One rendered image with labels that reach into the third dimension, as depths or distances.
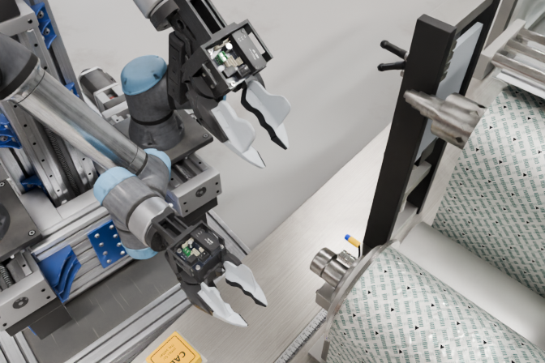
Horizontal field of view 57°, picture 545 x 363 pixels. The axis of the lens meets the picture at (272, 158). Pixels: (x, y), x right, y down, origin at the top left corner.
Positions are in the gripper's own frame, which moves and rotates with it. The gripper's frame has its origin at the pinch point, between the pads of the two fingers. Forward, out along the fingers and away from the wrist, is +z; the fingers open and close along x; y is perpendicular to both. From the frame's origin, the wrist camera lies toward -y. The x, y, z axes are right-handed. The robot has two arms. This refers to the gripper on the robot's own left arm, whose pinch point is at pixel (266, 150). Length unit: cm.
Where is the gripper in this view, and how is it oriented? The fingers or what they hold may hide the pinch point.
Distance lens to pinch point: 61.7
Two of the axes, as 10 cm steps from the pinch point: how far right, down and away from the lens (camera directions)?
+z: 5.7, 8.1, 1.3
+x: 6.7, -5.5, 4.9
